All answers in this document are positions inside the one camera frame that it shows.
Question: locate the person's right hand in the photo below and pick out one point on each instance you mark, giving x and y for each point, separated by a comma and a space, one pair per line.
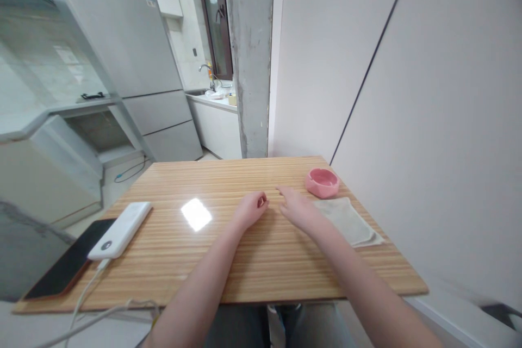
295, 207

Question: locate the person's left hand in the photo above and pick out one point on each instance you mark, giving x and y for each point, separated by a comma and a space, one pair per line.
248, 210

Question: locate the person's left fingers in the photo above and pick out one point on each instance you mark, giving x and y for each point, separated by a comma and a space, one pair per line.
262, 200

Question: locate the wooden table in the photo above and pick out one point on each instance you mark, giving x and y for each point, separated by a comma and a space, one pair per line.
228, 234

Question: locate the pink ashtray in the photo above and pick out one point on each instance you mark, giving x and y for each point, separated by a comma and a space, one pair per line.
322, 182

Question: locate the beige folded cloth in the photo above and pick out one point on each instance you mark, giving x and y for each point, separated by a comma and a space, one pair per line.
348, 221

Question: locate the kitchen counter with sink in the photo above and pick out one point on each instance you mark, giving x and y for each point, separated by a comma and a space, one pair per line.
214, 115

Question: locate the person's legs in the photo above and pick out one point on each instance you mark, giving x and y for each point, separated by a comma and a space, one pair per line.
261, 325

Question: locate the white power bank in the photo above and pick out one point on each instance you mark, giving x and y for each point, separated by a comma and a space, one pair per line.
120, 230

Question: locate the silver refrigerator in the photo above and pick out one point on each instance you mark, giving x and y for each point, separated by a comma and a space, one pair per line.
130, 58

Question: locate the black smartphone with orange case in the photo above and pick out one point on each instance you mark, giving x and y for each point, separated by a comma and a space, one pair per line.
61, 260

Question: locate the grey kitchen counter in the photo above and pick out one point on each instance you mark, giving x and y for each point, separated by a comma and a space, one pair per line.
53, 148

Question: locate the window with dark frame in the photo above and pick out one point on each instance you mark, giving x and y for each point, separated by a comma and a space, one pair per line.
214, 13

